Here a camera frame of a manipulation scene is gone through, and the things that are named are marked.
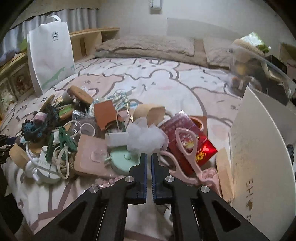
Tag green clothes pegs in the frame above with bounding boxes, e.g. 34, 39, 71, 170
45, 127, 77, 162

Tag beige rope knot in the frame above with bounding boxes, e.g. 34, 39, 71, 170
52, 145, 76, 180

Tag pink soap box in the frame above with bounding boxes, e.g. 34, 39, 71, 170
74, 135, 117, 179

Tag bag of pink beads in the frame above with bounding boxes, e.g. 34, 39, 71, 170
95, 176, 125, 189

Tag white tote bag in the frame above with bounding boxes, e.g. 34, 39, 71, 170
27, 15, 75, 96

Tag mint green round case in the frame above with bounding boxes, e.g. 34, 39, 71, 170
110, 146, 139, 175

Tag left beige pillow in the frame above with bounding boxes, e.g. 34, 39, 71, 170
95, 35, 195, 56

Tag pink plastic scissors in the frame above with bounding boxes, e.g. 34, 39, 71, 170
159, 128, 221, 196

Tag brown leather pouch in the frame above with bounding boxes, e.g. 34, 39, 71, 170
94, 100, 123, 131

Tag white round device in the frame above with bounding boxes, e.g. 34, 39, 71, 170
23, 143, 61, 184

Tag cartoon bear bedspread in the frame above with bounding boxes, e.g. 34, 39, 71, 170
1, 58, 242, 240

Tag dark blue crochet scrunchie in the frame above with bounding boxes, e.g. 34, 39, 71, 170
21, 105, 60, 143

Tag wooden brush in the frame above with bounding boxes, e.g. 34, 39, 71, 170
69, 85, 93, 105

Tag grey window curtain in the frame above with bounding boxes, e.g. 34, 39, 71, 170
0, 7, 98, 58

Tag hanging white sweet pouch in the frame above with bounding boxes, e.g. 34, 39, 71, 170
149, 0, 162, 11

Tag beige pillow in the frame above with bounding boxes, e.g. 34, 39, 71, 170
203, 37, 233, 69
95, 35, 195, 56

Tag white storage box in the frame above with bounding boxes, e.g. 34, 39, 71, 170
229, 88, 295, 240

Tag cork roll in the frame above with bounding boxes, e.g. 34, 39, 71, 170
133, 104, 166, 126

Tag green snack bag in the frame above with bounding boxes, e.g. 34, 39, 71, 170
240, 32, 271, 53

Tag clear plastic storage bin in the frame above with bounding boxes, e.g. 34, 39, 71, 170
228, 45, 295, 105

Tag wooden comb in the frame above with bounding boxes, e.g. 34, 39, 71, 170
216, 148, 234, 203

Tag red packet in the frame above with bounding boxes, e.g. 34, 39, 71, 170
159, 111, 218, 175

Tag right beige pillow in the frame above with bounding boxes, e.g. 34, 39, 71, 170
203, 37, 233, 69

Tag white mesh bath pouf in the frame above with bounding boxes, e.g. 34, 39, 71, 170
127, 117, 169, 155

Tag wooden bedside shelf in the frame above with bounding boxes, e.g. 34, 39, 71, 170
1, 27, 120, 111

